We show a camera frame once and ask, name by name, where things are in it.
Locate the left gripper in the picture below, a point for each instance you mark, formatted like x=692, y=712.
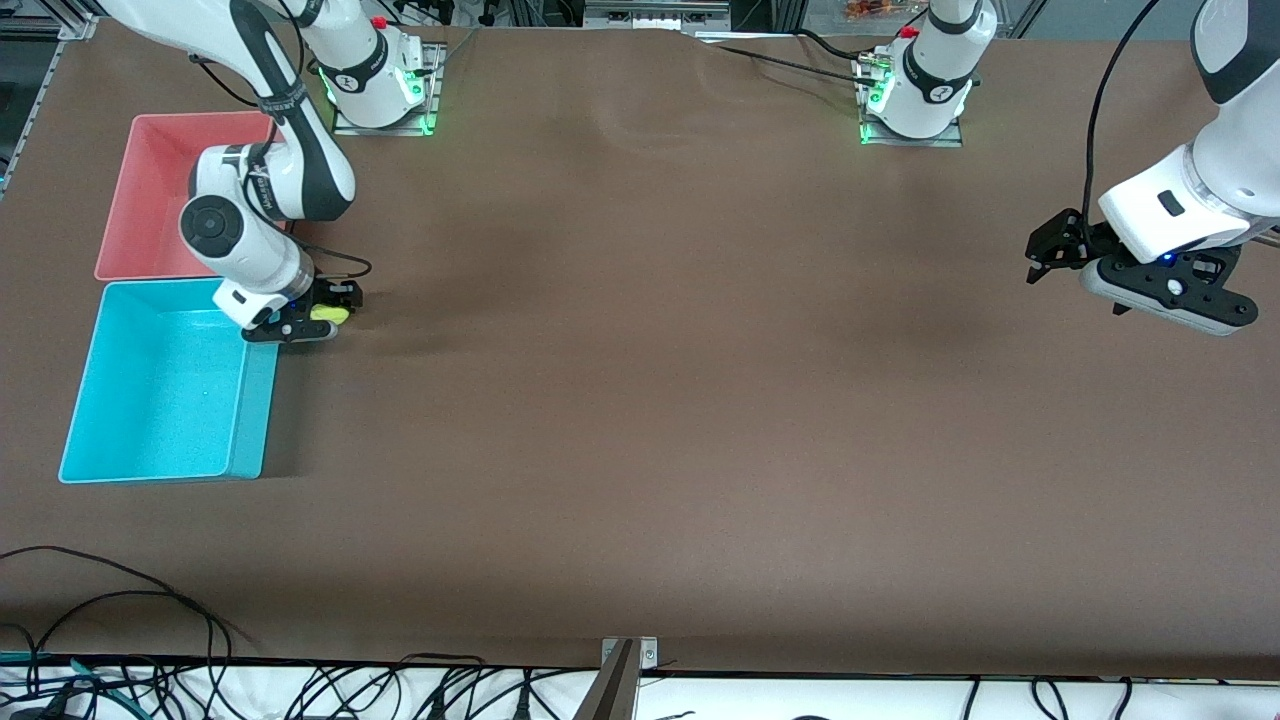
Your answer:
x=1074, y=239

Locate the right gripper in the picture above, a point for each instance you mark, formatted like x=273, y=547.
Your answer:
x=331, y=294

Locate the yellow tennis ball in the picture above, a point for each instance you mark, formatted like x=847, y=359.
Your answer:
x=330, y=314

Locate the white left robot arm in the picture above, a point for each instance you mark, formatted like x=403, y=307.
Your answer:
x=935, y=80

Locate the blue plastic bin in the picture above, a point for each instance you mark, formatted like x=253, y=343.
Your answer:
x=160, y=400

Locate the pink plastic bin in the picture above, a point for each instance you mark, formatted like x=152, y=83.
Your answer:
x=140, y=220

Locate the grey metal equipment box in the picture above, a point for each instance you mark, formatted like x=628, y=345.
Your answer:
x=650, y=15

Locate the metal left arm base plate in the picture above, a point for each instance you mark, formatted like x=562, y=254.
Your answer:
x=950, y=140

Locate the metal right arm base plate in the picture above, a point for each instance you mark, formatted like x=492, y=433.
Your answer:
x=435, y=90

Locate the aluminium frame rail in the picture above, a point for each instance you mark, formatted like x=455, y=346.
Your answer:
x=75, y=25

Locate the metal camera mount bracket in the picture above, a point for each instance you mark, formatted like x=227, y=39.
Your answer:
x=615, y=690

